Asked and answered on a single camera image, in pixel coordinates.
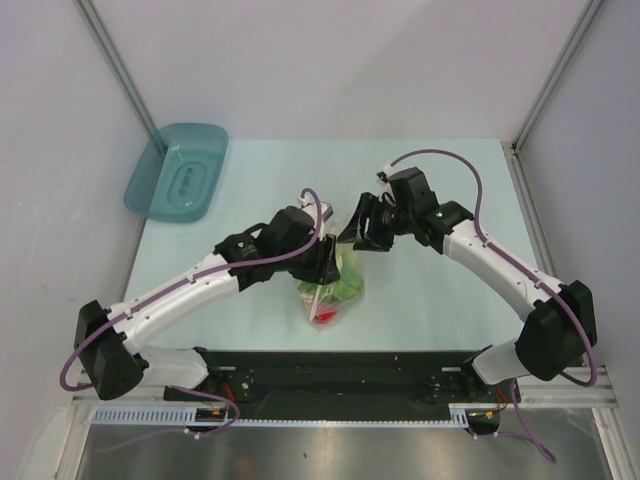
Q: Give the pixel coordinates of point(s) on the clear polka dot zip bag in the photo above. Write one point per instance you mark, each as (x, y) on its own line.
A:
(323, 305)

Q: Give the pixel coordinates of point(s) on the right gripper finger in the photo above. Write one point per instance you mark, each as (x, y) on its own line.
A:
(374, 243)
(355, 228)

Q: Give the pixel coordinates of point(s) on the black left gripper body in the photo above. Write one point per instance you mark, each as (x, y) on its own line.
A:
(307, 265)

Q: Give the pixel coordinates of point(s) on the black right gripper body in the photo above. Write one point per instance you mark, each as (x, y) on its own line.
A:
(385, 219)

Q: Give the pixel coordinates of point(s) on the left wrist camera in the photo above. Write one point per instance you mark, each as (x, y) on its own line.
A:
(320, 212)

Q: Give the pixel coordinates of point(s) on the left aluminium corner post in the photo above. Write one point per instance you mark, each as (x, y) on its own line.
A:
(108, 48)

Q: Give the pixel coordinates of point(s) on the aluminium corner post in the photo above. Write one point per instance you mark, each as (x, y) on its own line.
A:
(108, 48)
(577, 37)

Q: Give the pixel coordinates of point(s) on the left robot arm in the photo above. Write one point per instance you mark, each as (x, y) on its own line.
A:
(113, 344)

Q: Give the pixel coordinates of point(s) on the white cable duct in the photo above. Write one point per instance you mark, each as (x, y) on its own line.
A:
(320, 422)

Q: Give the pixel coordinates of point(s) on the red fake tomato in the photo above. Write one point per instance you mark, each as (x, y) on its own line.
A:
(325, 317)

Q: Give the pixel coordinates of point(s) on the teal plastic bin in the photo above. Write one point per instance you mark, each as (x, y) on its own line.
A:
(177, 174)

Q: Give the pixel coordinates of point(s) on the right aluminium corner post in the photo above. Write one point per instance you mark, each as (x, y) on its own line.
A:
(577, 37)

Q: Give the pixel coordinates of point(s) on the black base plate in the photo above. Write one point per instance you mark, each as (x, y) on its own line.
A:
(222, 388)

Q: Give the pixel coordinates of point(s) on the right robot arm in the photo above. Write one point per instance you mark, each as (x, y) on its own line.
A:
(558, 318)

